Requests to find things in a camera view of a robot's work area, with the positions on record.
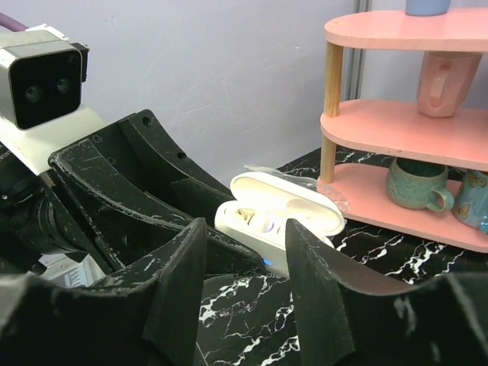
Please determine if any teal ceramic mug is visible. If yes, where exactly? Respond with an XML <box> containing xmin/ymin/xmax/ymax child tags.
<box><xmin>386</xmin><ymin>157</ymin><xmax>454</xmax><ymax>212</ymax></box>

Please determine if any pink cup on shelf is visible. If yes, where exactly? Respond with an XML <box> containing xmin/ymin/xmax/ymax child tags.
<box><xmin>416</xmin><ymin>51</ymin><xmax>483</xmax><ymax>118</ymax></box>

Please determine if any white oval case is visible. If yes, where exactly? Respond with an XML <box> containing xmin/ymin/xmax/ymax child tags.
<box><xmin>214</xmin><ymin>166</ymin><xmax>350</xmax><ymax>278</ymax></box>

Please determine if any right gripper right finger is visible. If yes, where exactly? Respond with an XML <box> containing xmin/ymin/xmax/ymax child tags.
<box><xmin>285</xmin><ymin>219</ymin><xmax>487</xmax><ymax>365</ymax></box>

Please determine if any pink three-tier shelf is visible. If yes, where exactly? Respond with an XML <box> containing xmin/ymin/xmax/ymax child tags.
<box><xmin>320</xmin><ymin>8</ymin><xmax>487</xmax><ymax>252</ymax></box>

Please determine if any light blue butterfly mug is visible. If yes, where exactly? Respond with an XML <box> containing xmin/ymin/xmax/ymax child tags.
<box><xmin>452</xmin><ymin>169</ymin><xmax>488</xmax><ymax>234</ymax></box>

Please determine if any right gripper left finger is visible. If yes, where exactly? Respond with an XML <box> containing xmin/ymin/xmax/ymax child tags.
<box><xmin>1</xmin><ymin>218</ymin><xmax>207</xmax><ymax>365</ymax></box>

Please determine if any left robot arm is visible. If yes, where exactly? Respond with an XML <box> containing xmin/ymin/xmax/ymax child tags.
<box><xmin>1</xmin><ymin>110</ymin><xmax>265</xmax><ymax>276</ymax></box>

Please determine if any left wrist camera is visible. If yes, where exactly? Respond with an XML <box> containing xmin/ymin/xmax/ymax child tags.
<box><xmin>1</xmin><ymin>24</ymin><xmax>107</xmax><ymax>175</ymax></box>

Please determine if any left blue plastic cup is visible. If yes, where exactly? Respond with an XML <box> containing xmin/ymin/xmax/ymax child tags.
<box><xmin>405</xmin><ymin>0</ymin><xmax>451</xmax><ymax>17</ymax></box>

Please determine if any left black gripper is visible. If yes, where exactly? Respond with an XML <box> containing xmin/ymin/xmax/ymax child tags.
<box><xmin>36</xmin><ymin>109</ymin><xmax>268</xmax><ymax>275</ymax></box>

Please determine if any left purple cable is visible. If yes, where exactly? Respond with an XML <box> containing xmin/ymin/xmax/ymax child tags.
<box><xmin>0</xmin><ymin>11</ymin><xmax>30</xmax><ymax>32</ymax></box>

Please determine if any white earbud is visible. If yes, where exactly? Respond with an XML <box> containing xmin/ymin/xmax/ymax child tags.
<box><xmin>248</xmin><ymin>212</ymin><xmax>275</xmax><ymax>233</ymax></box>

